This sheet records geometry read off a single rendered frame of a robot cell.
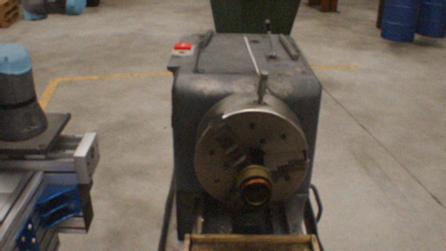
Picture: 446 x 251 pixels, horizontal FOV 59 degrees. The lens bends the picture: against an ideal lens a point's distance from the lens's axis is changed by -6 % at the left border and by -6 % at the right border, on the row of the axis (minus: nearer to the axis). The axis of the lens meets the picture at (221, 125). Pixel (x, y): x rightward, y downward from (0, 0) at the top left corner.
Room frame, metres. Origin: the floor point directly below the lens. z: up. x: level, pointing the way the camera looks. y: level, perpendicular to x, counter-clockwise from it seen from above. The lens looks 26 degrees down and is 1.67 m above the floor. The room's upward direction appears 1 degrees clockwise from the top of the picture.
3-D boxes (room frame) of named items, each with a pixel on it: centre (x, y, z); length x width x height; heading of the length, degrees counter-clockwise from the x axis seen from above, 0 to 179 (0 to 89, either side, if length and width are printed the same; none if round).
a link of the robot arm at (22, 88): (0.99, 0.56, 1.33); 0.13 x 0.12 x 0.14; 71
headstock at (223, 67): (1.42, -0.06, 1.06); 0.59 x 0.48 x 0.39; 0
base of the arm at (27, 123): (0.99, 0.56, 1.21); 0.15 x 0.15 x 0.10
